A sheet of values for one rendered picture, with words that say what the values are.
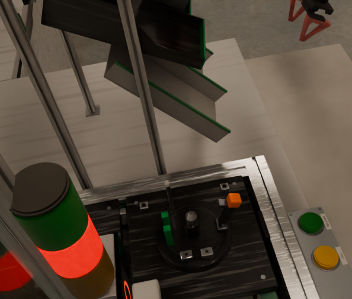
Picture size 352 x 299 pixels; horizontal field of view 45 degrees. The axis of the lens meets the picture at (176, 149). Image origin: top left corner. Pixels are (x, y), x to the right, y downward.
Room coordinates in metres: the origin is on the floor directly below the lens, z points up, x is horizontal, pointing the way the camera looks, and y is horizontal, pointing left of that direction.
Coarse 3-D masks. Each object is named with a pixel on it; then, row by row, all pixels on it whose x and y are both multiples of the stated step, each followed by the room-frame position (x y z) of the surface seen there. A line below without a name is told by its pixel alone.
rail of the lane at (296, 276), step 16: (256, 160) 0.56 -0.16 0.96; (256, 176) 0.52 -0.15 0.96; (256, 192) 0.48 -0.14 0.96; (272, 192) 0.47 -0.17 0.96; (256, 208) 0.46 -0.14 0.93; (272, 208) 0.44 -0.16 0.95; (272, 224) 0.40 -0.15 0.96; (288, 224) 0.39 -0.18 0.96; (272, 240) 0.37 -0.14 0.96; (288, 240) 0.36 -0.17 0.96; (272, 256) 0.35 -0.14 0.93; (288, 256) 0.34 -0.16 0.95; (288, 272) 0.30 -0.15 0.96; (304, 272) 0.30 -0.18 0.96; (288, 288) 0.28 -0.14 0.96; (304, 288) 0.27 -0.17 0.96
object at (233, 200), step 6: (228, 198) 0.40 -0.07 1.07; (234, 198) 0.40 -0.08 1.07; (240, 198) 0.40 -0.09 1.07; (222, 204) 0.39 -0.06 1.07; (228, 204) 0.39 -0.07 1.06; (234, 204) 0.39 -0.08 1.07; (240, 204) 0.39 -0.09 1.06; (228, 210) 0.39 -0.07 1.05; (222, 216) 0.40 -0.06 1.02; (228, 216) 0.39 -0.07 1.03; (222, 222) 0.39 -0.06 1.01
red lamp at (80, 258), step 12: (84, 240) 0.19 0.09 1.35; (96, 240) 0.20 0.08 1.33; (48, 252) 0.18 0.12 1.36; (60, 252) 0.18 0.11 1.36; (72, 252) 0.18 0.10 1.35; (84, 252) 0.19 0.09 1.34; (96, 252) 0.19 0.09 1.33; (60, 264) 0.18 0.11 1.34; (72, 264) 0.18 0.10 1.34; (84, 264) 0.18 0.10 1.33; (96, 264) 0.19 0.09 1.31; (72, 276) 0.18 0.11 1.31
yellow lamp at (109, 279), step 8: (104, 248) 0.21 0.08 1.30; (104, 256) 0.20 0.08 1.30; (104, 264) 0.20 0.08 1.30; (112, 264) 0.21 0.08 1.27; (88, 272) 0.18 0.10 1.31; (96, 272) 0.19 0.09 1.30; (104, 272) 0.19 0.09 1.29; (112, 272) 0.20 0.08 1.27; (64, 280) 0.18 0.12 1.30; (72, 280) 0.18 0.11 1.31; (80, 280) 0.18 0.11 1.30; (88, 280) 0.18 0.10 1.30; (96, 280) 0.18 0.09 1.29; (104, 280) 0.19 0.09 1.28; (112, 280) 0.19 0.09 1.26; (72, 288) 0.18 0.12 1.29; (80, 288) 0.18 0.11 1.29; (88, 288) 0.18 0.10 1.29; (96, 288) 0.18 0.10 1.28; (104, 288) 0.19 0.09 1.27; (80, 296) 0.18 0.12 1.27; (88, 296) 0.18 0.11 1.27; (96, 296) 0.18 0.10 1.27
